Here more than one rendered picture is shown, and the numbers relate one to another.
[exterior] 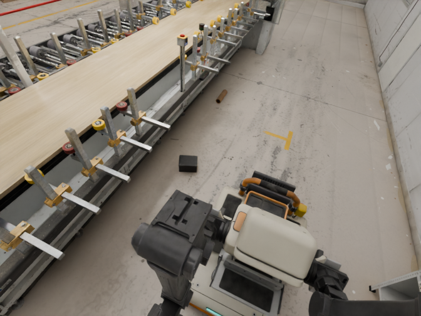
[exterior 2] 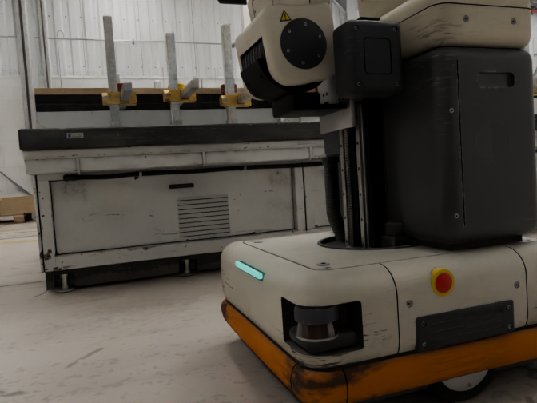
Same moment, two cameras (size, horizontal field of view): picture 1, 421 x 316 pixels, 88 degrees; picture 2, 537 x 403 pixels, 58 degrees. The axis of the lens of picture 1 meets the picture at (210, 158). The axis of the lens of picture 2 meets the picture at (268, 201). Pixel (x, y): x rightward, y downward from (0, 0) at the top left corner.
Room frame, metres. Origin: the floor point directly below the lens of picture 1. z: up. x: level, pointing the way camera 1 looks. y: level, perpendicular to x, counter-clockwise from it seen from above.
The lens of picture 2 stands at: (-0.41, -1.10, 0.46)
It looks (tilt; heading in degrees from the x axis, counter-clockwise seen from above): 3 degrees down; 53
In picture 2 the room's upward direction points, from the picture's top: 4 degrees counter-clockwise
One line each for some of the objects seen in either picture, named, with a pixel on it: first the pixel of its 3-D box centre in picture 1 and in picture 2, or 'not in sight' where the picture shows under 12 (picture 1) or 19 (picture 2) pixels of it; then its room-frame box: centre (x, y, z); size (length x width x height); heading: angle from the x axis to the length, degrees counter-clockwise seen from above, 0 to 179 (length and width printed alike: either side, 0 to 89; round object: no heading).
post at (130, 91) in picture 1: (135, 116); not in sight; (1.26, 0.60, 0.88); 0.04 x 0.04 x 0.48; 73
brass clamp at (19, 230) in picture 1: (16, 236); (119, 98); (0.32, 0.88, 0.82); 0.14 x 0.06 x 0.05; 163
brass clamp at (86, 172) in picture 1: (92, 167); (235, 101); (0.80, 0.74, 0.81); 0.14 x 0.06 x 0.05; 163
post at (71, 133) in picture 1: (84, 158); (228, 78); (0.78, 0.74, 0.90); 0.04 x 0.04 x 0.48; 73
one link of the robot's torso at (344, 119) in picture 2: not in sight; (314, 72); (0.33, -0.31, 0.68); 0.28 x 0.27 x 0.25; 73
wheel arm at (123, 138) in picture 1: (124, 139); not in sight; (1.04, 0.62, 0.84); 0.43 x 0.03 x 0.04; 73
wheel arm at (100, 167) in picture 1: (99, 167); (241, 99); (0.81, 0.69, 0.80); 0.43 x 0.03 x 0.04; 73
